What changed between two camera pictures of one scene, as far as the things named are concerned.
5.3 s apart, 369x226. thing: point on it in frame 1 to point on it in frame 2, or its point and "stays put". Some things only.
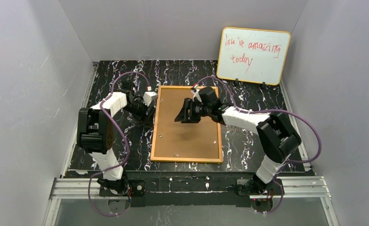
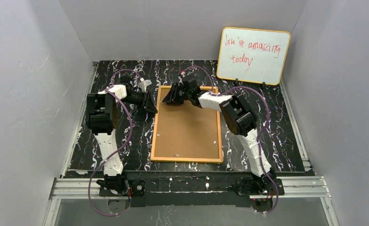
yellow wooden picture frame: x=220 y=160 stays put
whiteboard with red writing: x=254 y=55 stays put
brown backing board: x=174 y=140 stays put
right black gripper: x=191 y=109 to x=178 y=94
